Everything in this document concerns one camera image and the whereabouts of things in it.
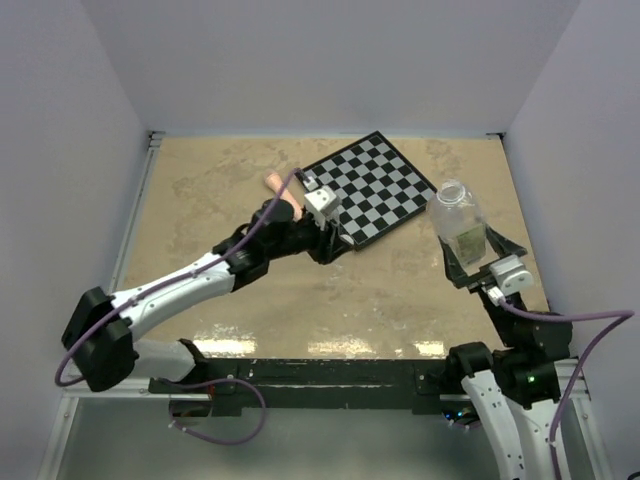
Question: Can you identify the aluminium frame rail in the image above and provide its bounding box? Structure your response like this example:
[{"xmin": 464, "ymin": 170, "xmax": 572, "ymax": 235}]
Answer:
[{"xmin": 37, "ymin": 131, "xmax": 166, "ymax": 479}]

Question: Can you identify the pink cylindrical handle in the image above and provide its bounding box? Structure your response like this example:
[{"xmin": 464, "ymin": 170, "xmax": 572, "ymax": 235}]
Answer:
[{"xmin": 263, "ymin": 170, "xmax": 303, "ymax": 221}]

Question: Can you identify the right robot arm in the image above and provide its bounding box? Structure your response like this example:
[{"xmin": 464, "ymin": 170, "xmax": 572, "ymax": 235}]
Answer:
[{"xmin": 438, "ymin": 228, "xmax": 572, "ymax": 479}]

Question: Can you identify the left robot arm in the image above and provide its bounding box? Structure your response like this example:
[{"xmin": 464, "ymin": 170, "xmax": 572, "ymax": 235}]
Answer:
[{"xmin": 61, "ymin": 192, "xmax": 351, "ymax": 392}]

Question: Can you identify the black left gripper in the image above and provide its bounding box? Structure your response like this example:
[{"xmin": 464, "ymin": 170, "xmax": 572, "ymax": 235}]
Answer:
[{"xmin": 268, "ymin": 208, "xmax": 354, "ymax": 266}]

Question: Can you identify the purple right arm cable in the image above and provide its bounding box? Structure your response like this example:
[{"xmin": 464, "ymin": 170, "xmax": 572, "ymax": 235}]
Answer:
[{"xmin": 492, "ymin": 289, "xmax": 636, "ymax": 480}]

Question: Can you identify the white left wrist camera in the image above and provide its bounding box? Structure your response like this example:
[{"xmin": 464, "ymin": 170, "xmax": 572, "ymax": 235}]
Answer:
[{"xmin": 302, "ymin": 173, "xmax": 341, "ymax": 230}]

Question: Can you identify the black white checkerboard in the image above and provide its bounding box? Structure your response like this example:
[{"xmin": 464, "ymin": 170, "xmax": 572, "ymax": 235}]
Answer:
[{"xmin": 296, "ymin": 131, "xmax": 436, "ymax": 251}]

